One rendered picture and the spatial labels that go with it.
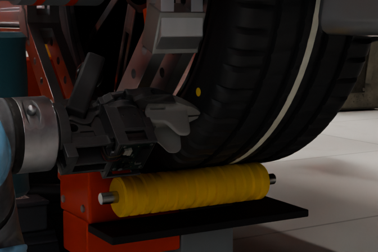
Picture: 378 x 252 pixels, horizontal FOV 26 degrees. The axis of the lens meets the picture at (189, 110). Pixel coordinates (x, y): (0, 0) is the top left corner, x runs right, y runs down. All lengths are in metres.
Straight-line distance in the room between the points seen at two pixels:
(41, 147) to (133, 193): 0.24
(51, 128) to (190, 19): 0.22
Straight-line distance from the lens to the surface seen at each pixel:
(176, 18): 1.01
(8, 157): 0.76
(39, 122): 0.95
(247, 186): 1.24
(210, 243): 1.34
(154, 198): 1.16
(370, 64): 7.10
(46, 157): 0.96
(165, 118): 1.03
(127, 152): 0.98
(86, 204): 1.22
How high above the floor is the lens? 0.76
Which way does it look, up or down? 6 degrees down
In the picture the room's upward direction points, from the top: straight up
